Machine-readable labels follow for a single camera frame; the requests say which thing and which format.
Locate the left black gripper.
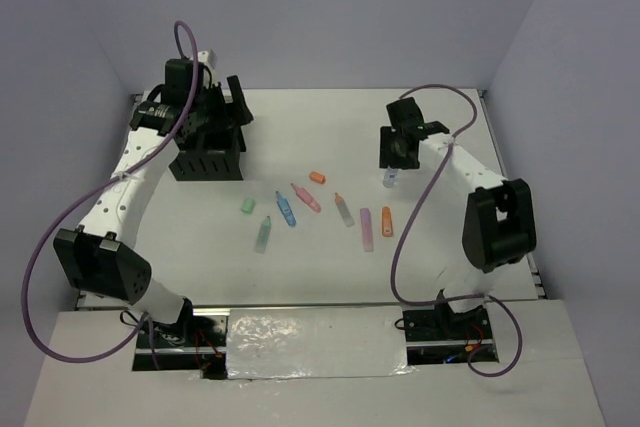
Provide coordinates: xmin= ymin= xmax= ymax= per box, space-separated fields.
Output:
xmin=189 ymin=75 xmax=252 ymax=137

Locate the blue cap spray bottle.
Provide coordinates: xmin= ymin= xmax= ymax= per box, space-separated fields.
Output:
xmin=382 ymin=167 xmax=399 ymax=188

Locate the orange tip grey highlighter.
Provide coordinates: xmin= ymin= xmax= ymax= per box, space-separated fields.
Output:
xmin=334 ymin=193 xmax=355 ymax=227

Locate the orange marker cap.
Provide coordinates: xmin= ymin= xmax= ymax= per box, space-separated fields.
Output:
xmin=309 ymin=171 xmax=326 ymax=184

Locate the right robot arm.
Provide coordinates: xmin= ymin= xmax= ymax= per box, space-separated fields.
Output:
xmin=379 ymin=95 xmax=537 ymax=338

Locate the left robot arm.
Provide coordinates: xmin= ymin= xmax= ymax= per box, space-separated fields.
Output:
xmin=53 ymin=50 xmax=253 ymax=346

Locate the black slotted organizer box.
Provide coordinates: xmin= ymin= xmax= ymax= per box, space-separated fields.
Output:
xmin=169 ymin=127 xmax=246 ymax=182

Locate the purple highlighter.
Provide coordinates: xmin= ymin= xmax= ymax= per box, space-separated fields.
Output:
xmin=359 ymin=208 xmax=374 ymax=252

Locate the green marker cap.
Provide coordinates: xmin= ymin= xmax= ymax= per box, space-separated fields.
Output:
xmin=241 ymin=197 xmax=256 ymax=215

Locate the pink highlighter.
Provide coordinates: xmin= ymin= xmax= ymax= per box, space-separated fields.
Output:
xmin=291 ymin=183 xmax=321 ymax=213

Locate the blue highlighter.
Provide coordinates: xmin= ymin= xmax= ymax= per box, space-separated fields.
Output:
xmin=276 ymin=191 xmax=297 ymax=227

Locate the green highlighter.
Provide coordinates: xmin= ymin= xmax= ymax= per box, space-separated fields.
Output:
xmin=254 ymin=216 xmax=272 ymax=254

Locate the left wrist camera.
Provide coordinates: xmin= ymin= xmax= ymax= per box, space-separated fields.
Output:
xmin=198 ymin=49 xmax=217 ymax=70

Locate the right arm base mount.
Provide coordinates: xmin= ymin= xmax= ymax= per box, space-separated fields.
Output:
xmin=394 ymin=304 xmax=498 ymax=366

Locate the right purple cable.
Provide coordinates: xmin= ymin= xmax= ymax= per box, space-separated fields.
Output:
xmin=389 ymin=84 xmax=524 ymax=377

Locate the purple cable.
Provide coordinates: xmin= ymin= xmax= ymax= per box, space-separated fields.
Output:
xmin=19 ymin=20 xmax=201 ymax=363
xmin=389 ymin=84 xmax=524 ymax=377

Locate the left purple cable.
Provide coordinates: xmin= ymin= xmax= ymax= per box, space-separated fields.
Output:
xmin=19 ymin=20 xmax=201 ymax=363

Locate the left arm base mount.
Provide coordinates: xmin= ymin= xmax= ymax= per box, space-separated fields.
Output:
xmin=132 ymin=315 xmax=229 ymax=380

